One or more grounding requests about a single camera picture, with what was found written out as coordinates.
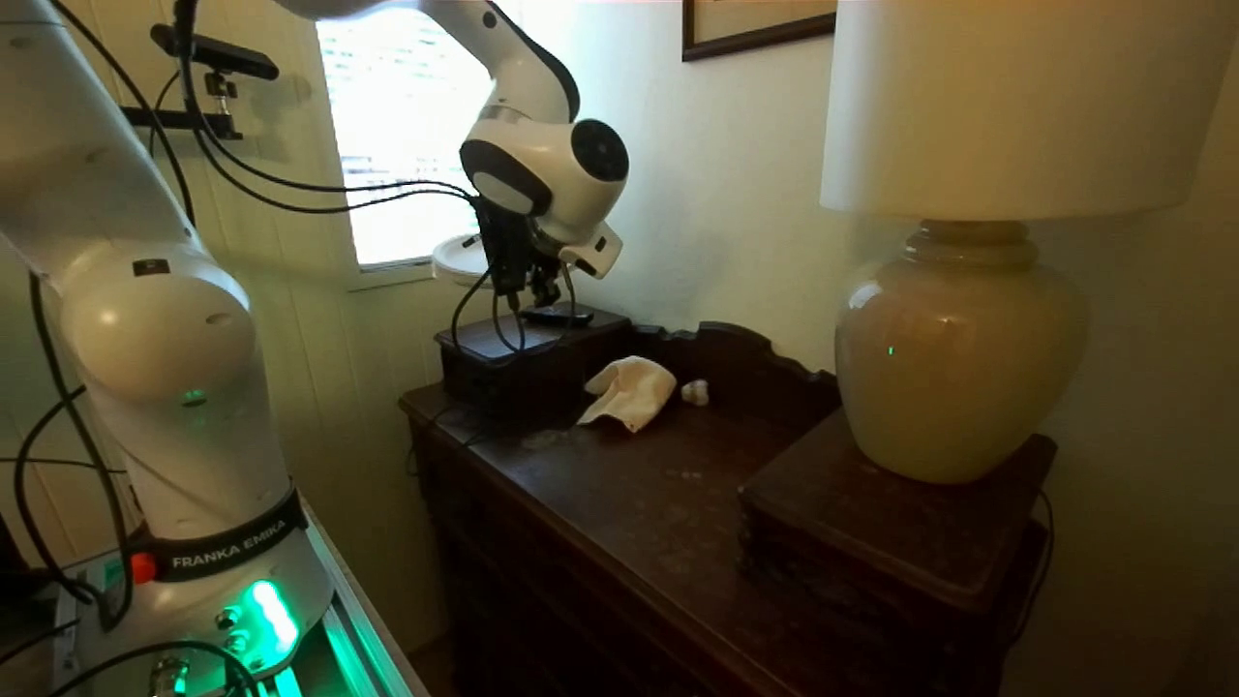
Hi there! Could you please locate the dark wooden dresser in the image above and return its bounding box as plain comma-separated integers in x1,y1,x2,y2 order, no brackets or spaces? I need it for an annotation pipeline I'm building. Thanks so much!
398,319,1060,697

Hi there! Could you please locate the black stereo camera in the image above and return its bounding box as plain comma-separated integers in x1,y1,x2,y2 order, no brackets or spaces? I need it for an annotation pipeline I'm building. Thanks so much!
147,21,282,84

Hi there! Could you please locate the beige ceramic lamp base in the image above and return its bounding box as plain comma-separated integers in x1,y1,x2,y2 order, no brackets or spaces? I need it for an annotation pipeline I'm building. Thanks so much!
831,218,1091,489

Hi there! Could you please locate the red round button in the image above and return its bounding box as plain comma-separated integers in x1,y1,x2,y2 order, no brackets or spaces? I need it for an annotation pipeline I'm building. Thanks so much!
119,546,163,589

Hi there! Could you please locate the black base cable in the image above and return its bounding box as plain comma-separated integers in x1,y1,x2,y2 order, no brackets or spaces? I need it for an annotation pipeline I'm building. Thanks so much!
9,264,138,631

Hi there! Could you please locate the dark wooden raised box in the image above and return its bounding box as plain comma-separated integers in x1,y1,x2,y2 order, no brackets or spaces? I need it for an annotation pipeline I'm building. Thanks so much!
737,407,1060,618
435,305,638,427

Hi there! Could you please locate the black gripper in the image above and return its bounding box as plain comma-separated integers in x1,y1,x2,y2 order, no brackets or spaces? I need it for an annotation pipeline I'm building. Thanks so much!
470,189,581,319

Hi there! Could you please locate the black looped gripper cable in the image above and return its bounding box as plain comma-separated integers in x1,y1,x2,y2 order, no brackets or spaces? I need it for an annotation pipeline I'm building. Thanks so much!
445,264,532,360

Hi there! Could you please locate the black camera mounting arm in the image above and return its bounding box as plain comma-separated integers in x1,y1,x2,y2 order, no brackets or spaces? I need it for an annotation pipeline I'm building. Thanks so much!
119,65,253,145

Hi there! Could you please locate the white lampshade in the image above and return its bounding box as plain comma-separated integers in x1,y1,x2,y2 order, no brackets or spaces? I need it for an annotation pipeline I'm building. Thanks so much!
818,0,1239,226

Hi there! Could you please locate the dark framed picture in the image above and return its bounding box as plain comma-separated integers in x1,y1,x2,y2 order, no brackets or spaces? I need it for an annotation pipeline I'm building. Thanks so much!
679,0,839,65

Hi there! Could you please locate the bright window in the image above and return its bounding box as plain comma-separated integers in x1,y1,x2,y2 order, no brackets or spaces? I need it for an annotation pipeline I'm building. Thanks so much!
315,9,523,278

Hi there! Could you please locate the black remote control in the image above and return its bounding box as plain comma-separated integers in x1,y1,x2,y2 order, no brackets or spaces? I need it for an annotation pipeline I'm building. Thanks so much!
520,301,602,331

